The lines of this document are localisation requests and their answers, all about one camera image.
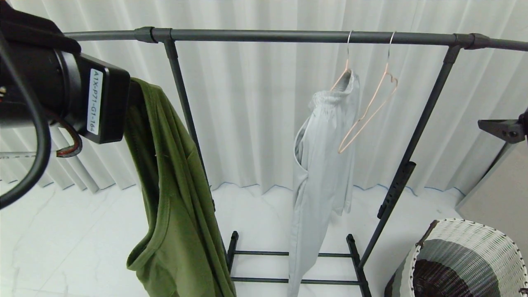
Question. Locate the white laundry basket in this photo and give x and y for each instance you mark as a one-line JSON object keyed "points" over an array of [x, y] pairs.
{"points": [[486, 243]]}

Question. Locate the pink clothes hanger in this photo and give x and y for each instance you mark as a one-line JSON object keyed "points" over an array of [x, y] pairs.
{"points": [[387, 68], [347, 66]]}

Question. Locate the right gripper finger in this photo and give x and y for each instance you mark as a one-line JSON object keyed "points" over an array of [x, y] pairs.
{"points": [[511, 132]]}

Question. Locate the green garment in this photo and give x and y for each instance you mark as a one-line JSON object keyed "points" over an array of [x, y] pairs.
{"points": [[177, 206]]}

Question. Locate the black clothes rack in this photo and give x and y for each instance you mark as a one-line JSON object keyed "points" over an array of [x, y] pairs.
{"points": [[288, 36]]}

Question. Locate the pale grey shorts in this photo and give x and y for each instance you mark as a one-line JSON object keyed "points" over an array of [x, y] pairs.
{"points": [[321, 185]]}

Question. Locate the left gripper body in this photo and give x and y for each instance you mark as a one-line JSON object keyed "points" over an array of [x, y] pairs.
{"points": [[107, 103]]}

